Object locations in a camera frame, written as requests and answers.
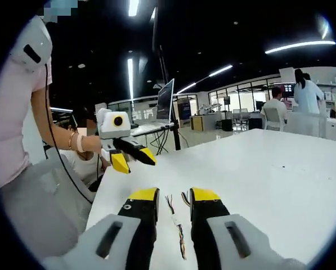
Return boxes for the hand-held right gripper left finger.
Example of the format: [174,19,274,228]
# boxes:
[42,187,160,270]

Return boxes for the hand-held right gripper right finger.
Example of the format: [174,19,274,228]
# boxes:
[189,187,308,270]

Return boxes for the JST socket with black wires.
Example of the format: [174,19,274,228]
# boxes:
[164,193,178,223]

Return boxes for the person's left hand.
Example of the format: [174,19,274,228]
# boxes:
[82,134,104,155]

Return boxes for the pale wristband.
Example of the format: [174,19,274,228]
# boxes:
[75,134,86,153]

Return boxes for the black laptop stand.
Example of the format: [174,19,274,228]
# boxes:
[171,106,190,154]

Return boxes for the ceiling light strip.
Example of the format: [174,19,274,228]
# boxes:
[265,40,336,55]
[127,57,135,99]
[208,65,234,77]

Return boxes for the silver laptop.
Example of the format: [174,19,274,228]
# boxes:
[131,78,176,136]

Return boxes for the dark standing banner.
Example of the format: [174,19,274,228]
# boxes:
[177,98,191,129]

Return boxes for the grey mesh office chair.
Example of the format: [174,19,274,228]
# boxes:
[0,161,97,265]

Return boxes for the wooden cabinet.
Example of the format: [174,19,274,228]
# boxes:
[190,115,205,132]

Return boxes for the black box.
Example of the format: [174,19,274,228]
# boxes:
[221,118,234,132]

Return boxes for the black vertical pole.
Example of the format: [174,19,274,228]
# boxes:
[152,0,169,85]

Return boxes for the person's pink shirt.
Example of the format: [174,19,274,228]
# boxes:
[0,57,53,190]

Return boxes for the white chest device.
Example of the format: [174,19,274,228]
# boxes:
[9,15,53,74]

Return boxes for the black device cable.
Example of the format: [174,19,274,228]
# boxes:
[44,63,97,204]

